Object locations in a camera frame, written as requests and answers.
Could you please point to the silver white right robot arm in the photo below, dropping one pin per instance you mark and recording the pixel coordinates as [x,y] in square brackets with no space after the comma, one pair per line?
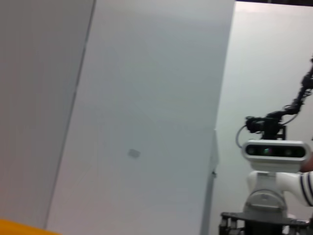
[300,188]

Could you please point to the grey wall sticker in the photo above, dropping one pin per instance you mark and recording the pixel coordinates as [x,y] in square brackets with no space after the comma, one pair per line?
[134,153]

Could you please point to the yellow plastic storage bin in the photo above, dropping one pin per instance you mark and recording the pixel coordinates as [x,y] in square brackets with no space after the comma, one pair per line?
[19,228]

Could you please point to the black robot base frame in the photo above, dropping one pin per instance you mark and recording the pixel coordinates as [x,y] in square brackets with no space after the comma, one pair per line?
[256,222]

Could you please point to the white robot torso neck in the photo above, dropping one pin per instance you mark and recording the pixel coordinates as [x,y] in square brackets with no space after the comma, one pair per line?
[261,193]

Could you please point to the silver robot head camera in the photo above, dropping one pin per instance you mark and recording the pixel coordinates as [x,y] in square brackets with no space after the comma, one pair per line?
[274,159]

